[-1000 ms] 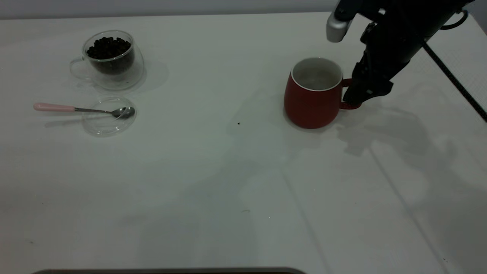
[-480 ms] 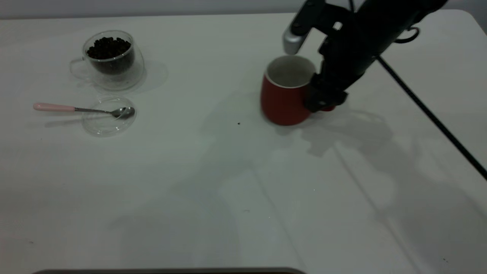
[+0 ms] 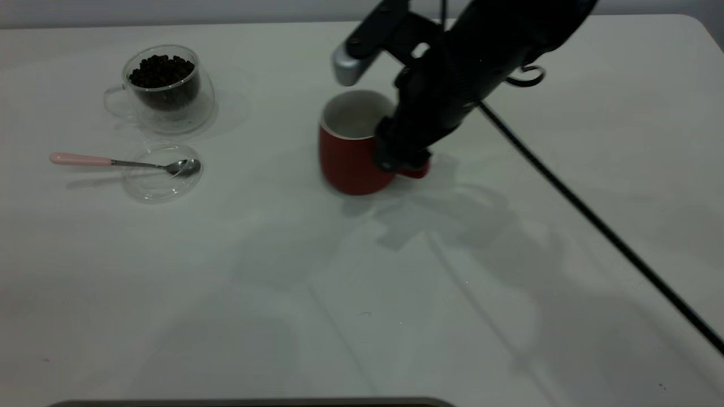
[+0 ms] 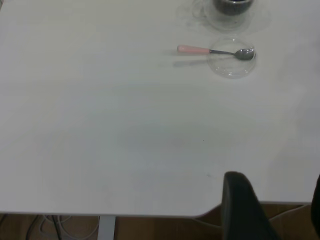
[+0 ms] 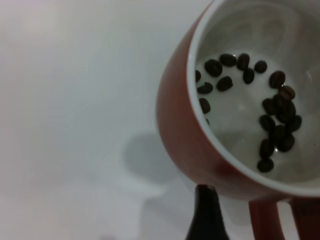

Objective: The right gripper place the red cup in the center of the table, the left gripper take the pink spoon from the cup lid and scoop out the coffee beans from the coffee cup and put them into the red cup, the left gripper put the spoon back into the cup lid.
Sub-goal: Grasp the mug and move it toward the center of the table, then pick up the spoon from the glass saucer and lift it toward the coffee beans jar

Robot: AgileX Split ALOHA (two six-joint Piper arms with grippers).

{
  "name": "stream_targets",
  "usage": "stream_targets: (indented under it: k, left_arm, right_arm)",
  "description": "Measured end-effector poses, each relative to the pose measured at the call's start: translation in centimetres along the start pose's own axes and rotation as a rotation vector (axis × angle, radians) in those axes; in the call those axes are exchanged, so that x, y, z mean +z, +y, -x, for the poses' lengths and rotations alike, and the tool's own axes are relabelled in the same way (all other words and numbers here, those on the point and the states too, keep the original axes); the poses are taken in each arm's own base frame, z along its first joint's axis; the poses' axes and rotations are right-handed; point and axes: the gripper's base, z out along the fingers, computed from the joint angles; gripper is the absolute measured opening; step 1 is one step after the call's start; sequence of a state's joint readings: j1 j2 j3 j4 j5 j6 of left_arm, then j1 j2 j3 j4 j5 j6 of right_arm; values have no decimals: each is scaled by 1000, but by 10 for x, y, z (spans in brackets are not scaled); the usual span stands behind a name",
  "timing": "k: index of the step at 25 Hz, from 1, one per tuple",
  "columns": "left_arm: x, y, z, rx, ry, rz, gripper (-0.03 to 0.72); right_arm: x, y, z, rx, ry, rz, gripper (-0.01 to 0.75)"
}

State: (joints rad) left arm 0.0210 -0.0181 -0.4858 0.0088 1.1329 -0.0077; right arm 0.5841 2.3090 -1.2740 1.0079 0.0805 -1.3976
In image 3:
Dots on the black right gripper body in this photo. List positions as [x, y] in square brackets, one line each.
[441, 96]

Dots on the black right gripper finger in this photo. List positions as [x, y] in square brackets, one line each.
[386, 138]
[410, 155]

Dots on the red ceramic mug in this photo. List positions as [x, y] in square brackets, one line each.
[348, 164]

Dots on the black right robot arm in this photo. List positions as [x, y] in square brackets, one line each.
[520, 25]

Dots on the clear glass cup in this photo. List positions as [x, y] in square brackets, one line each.
[181, 118]

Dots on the dark coffee beans pile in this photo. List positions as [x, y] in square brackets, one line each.
[164, 76]

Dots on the clear glass lid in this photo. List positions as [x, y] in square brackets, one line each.
[153, 189]

